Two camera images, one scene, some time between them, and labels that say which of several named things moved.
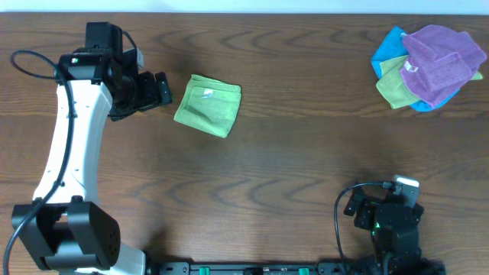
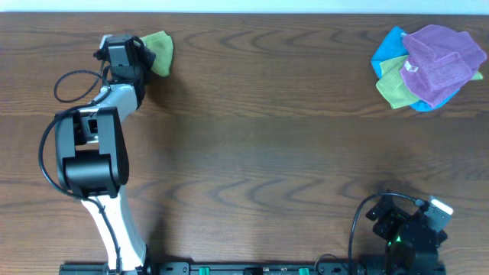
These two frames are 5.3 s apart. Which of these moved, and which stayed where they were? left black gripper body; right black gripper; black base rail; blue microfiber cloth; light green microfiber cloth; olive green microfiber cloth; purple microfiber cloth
Moved: right black gripper; light green microfiber cloth; left black gripper body
Stayed: purple microfiber cloth; blue microfiber cloth; olive green microfiber cloth; black base rail
